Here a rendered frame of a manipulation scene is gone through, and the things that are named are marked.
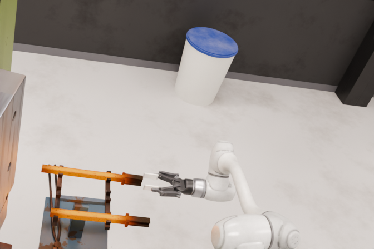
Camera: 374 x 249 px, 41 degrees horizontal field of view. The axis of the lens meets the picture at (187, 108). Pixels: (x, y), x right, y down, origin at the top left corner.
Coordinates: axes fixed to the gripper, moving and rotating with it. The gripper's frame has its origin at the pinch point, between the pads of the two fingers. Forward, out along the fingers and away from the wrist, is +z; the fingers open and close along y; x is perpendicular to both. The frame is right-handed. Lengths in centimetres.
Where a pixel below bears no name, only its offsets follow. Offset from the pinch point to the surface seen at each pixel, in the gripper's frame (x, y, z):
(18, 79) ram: 84, -55, 56
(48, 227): -26.0, -10.8, 41.1
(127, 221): 1.8, -26.2, 10.6
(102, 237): -26.0, -13.1, 16.5
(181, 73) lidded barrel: -70, 212, -54
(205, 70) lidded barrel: -53, 197, -69
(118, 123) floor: -93, 156, -2
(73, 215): 1.1, -25.7, 32.5
